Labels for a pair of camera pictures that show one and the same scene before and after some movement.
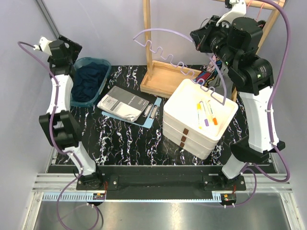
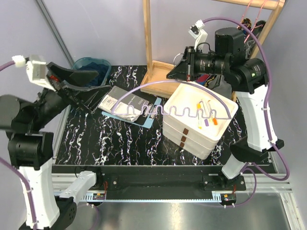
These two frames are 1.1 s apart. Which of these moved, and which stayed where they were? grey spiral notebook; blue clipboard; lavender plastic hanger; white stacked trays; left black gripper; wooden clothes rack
Moved: left black gripper; lavender plastic hanger
Stayed: wooden clothes rack; grey spiral notebook; blue clipboard; white stacked trays
